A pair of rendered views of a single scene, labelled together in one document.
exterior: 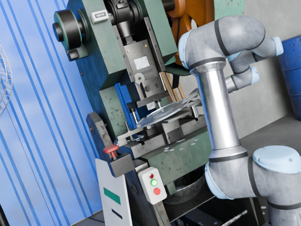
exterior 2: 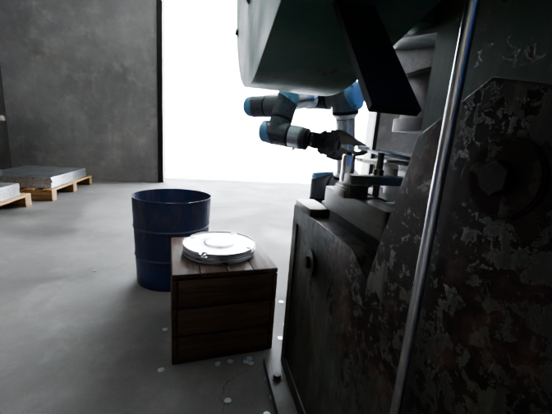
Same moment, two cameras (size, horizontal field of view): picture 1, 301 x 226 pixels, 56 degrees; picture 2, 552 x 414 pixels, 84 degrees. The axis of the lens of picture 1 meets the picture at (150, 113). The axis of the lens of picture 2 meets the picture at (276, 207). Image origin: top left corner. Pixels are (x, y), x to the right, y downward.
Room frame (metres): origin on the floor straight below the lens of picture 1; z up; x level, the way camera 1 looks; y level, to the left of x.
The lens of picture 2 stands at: (2.33, -0.28, 0.82)
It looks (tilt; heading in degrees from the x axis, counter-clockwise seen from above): 12 degrees down; 188
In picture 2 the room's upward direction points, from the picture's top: 4 degrees clockwise
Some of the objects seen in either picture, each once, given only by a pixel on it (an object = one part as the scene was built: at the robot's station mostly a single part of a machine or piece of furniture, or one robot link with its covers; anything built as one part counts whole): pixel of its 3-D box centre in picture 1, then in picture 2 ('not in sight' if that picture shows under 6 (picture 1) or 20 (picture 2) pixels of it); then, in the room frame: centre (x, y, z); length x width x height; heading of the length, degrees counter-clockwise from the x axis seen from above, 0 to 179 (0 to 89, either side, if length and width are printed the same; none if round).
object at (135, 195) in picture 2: not in sight; (172, 236); (0.77, -1.09, 0.24); 0.42 x 0.42 x 0.48
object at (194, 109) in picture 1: (193, 108); (347, 170); (1.47, -0.22, 0.75); 0.03 x 0.03 x 0.10; 22
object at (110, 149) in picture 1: (113, 155); not in sight; (1.19, 0.21, 0.72); 0.07 x 0.06 x 0.08; 22
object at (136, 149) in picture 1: (160, 133); (430, 210); (1.52, -0.01, 0.68); 0.45 x 0.30 x 0.06; 112
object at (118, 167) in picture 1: (125, 175); not in sight; (1.19, 0.19, 0.62); 0.10 x 0.06 x 0.20; 112
